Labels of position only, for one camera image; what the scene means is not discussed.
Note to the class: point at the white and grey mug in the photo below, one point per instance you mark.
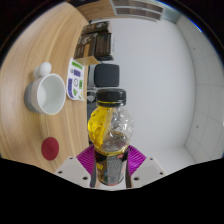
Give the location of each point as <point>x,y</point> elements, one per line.
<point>50,93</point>

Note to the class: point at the clear bottle with black cap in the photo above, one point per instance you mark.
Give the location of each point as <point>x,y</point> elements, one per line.
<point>111,130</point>

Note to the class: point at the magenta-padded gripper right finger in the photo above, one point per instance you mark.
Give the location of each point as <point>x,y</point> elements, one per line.
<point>146,170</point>

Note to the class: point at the dark box with kraft side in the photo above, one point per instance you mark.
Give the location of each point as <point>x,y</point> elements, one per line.
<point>85,46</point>

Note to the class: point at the flat round red coaster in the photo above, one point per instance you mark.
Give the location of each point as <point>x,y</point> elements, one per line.
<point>50,148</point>

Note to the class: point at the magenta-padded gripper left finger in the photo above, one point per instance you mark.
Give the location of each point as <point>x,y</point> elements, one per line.
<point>74,170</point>

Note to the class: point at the tall dark brown box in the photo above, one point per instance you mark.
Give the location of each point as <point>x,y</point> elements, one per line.
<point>96,27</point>

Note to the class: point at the black office chair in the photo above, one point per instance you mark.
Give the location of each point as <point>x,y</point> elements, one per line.
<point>106,75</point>

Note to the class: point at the white sticker sheet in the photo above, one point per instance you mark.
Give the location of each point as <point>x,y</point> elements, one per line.
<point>76,80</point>

